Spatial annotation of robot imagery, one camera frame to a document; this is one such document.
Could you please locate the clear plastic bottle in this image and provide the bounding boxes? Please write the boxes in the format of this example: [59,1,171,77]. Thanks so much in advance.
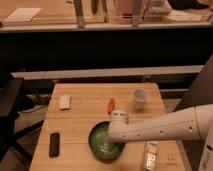
[143,141,158,171]

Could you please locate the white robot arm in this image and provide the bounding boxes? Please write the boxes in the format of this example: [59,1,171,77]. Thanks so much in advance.
[108,104,213,171]

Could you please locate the orange carrot toy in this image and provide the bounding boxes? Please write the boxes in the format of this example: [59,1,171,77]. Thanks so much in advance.
[107,98,115,114]

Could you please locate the white paper sheet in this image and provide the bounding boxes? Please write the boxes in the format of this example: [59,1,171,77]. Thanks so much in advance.
[4,8,41,22]

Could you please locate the white paper cup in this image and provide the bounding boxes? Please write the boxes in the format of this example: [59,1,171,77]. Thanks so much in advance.
[132,89,149,110]

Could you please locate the green ceramic bowl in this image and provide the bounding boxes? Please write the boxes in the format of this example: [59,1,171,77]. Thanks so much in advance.
[88,121,125,161]

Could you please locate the white sponge block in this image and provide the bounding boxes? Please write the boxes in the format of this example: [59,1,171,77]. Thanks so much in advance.
[59,95,71,110]

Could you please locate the black phone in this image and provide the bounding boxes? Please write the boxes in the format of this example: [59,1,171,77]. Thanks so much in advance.
[49,132,60,158]

